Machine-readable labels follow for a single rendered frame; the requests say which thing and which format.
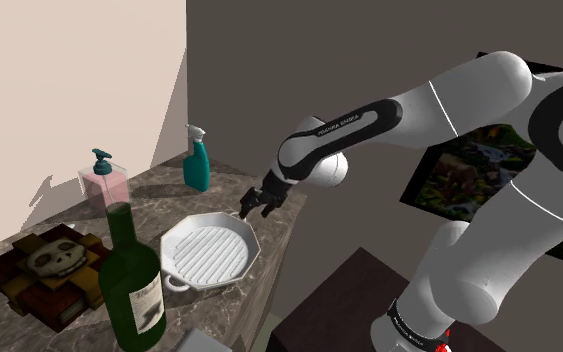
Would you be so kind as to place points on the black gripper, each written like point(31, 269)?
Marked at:
point(273, 191)

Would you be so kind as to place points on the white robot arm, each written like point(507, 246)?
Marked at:
point(481, 253)

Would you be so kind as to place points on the white octagonal grill pan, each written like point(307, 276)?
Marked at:
point(210, 251)

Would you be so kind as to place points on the teal spray bottle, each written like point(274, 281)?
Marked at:
point(196, 168)

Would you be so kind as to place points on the pale grey flat object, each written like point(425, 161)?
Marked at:
point(203, 342)

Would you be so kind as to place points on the dark green wine bottle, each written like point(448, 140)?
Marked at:
point(127, 278)

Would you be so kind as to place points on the pink soap dispenser teal pump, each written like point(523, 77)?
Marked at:
point(100, 187)

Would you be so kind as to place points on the brown book with skull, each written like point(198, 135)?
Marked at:
point(42, 287)

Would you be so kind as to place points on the black framed landscape wall picture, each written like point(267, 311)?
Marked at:
point(461, 180)

